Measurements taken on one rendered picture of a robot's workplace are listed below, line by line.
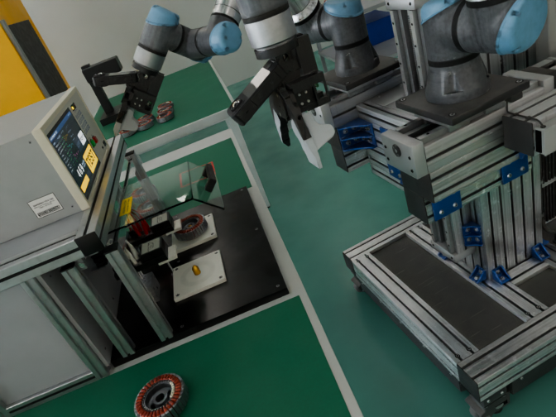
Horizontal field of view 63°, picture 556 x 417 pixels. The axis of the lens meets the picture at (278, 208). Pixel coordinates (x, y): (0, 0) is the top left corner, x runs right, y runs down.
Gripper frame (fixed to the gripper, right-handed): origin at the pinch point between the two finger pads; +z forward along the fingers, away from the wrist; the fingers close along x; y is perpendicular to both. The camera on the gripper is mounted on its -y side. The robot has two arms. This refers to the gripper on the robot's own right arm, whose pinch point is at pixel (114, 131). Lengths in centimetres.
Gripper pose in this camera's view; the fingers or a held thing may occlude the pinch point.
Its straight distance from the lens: 135.4
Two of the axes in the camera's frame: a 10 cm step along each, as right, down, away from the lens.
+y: 8.7, 3.0, 3.8
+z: -4.3, 8.5, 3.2
